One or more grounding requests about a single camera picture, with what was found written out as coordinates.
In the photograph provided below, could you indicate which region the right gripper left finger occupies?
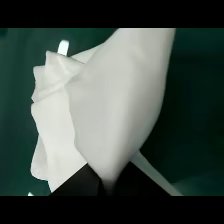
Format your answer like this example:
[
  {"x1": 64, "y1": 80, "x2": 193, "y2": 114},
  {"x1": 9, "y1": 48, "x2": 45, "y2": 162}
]
[{"x1": 49, "y1": 162, "x2": 107, "y2": 197}]

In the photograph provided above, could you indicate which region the white garment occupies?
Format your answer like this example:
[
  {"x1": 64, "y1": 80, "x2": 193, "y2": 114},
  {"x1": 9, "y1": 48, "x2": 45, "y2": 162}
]
[{"x1": 29, "y1": 28, "x2": 184, "y2": 197}]

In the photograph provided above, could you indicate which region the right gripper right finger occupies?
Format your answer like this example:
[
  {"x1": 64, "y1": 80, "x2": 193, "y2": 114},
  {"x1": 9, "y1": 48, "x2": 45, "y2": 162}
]
[{"x1": 111, "y1": 159, "x2": 171, "y2": 197}]

